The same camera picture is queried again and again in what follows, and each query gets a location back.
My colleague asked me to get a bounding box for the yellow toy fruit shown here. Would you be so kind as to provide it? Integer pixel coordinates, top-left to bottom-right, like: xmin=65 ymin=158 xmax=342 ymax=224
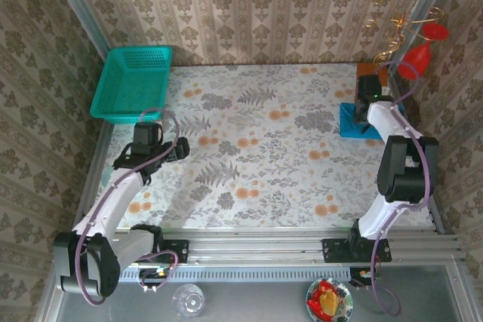
xmin=319 ymin=288 xmax=339 ymax=316

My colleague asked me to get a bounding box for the clear drinking glass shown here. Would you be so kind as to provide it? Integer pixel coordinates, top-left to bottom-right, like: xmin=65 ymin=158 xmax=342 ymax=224
xmin=172 ymin=283 xmax=206 ymax=320

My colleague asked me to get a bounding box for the floral tablecloth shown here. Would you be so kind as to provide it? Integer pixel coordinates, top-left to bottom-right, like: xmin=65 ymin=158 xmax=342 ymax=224
xmin=88 ymin=63 xmax=433 ymax=230

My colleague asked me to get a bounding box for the plate with red fruit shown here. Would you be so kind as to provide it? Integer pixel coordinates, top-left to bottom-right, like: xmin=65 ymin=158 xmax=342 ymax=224
xmin=305 ymin=277 xmax=355 ymax=322

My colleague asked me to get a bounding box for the teal plastic basket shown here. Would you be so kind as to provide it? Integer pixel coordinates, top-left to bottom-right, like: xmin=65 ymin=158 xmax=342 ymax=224
xmin=89 ymin=45 xmax=174 ymax=125

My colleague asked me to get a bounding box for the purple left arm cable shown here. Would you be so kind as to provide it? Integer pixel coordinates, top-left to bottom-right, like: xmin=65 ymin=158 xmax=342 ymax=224
xmin=74 ymin=107 xmax=180 ymax=306

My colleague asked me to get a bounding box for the black electronics box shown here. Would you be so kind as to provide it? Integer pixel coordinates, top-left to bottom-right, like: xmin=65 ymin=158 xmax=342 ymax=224
xmin=349 ymin=267 xmax=383 ymax=288
xmin=138 ymin=267 xmax=171 ymax=288

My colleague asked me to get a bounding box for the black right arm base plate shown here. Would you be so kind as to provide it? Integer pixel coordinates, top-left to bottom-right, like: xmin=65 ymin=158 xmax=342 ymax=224
xmin=321 ymin=238 xmax=392 ymax=265

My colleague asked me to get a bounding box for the gold wire stand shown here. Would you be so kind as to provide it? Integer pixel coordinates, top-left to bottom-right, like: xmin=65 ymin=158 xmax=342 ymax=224
xmin=364 ymin=0 xmax=445 ymax=86

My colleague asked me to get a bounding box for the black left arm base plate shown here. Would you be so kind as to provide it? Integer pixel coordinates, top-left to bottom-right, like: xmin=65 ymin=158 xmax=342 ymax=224
xmin=135 ymin=238 xmax=189 ymax=265

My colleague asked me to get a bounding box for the grey slotted cable duct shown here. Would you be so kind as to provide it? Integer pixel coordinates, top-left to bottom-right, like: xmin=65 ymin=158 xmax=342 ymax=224
xmin=118 ymin=265 xmax=352 ymax=282

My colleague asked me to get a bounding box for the aluminium frame rail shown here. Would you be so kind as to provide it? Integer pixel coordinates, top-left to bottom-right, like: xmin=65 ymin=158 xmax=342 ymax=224
xmin=56 ymin=228 xmax=464 ymax=267

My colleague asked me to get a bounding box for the brown wooden base block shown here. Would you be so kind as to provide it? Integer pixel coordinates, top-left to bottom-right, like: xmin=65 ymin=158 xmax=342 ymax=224
xmin=355 ymin=62 xmax=389 ymax=105

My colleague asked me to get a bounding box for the red toy food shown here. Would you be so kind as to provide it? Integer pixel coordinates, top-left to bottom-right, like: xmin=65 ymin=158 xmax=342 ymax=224
xmin=307 ymin=280 xmax=337 ymax=318

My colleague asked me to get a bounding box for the red wine glass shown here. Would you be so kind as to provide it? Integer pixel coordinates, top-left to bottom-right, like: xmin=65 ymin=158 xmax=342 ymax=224
xmin=397 ymin=23 xmax=450 ymax=81

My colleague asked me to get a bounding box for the aluminium corner post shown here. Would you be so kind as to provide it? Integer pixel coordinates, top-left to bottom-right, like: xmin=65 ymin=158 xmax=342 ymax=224
xmin=42 ymin=0 xmax=111 ymax=62
xmin=388 ymin=0 xmax=460 ymax=76

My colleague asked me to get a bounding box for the blue t-shirt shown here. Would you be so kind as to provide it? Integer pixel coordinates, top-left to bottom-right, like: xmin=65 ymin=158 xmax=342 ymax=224
xmin=338 ymin=102 xmax=405 ymax=140

